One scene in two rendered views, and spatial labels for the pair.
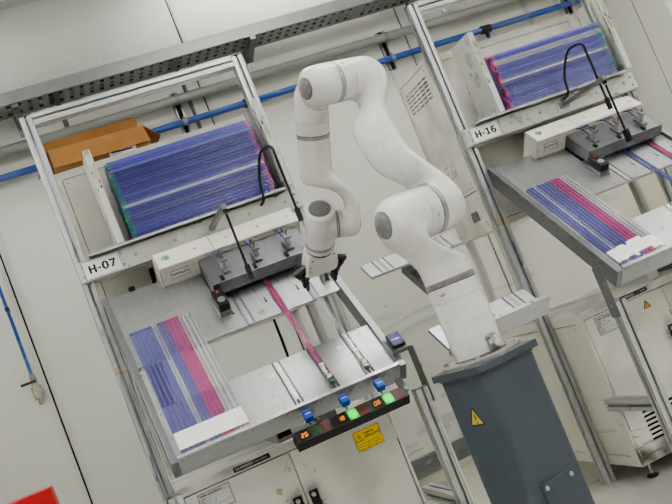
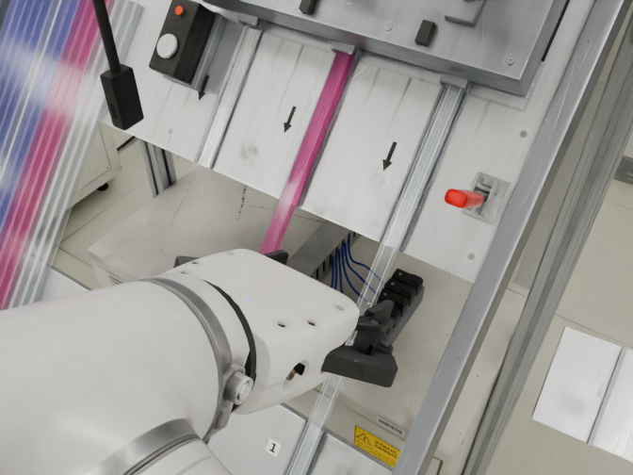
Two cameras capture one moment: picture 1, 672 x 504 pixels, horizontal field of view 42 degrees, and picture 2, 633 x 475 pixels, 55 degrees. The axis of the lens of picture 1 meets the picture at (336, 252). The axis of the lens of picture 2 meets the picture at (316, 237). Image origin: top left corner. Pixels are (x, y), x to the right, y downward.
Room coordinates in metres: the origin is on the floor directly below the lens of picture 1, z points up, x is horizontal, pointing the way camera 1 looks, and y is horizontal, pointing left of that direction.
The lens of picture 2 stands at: (2.39, -0.15, 1.38)
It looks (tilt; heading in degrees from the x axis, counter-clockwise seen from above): 44 degrees down; 50
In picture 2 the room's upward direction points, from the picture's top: straight up
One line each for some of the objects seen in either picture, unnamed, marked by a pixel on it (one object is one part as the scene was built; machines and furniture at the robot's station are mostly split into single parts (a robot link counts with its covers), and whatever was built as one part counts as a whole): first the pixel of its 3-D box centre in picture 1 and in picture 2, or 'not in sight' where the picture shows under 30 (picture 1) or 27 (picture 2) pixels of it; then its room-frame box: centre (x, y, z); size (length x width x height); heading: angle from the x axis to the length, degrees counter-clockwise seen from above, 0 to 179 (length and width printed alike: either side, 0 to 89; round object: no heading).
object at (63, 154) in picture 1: (126, 137); not in sight; (3.13, 0.56, 1.82); 0.68 x 0.30 x 0.20; 107
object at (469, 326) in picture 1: (467, 320); not in sight; (2.01, -0.22, 0.79); 0.19 x 0.19 x 0.18
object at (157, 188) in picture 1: (190, 180); not in sight; (2.88, 0.36, 1.52); 0.51 x 0.13 x 0.27; 107
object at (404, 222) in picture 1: (421, 239); not in sight; (1.99, -0.19, 1.00); 0.19 x 0.12 x 0.24; 122
